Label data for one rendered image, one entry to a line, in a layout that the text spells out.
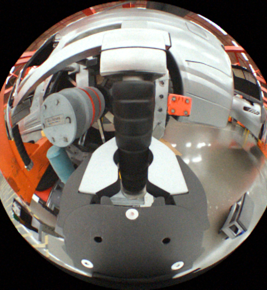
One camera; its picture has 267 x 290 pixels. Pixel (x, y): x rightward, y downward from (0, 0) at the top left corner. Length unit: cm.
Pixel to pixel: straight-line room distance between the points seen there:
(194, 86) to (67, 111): 52
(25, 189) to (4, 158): 21
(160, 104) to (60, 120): 27
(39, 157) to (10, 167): 29
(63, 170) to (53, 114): 22
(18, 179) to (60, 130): 49
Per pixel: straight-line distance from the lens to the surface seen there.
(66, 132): 21
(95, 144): 55
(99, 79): 58
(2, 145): 60
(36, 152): 69
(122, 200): 82
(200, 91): 55
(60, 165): 37
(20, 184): 64
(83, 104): 22
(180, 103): 32
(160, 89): 30
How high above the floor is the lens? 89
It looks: 33 degrees down
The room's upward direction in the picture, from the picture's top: straight up
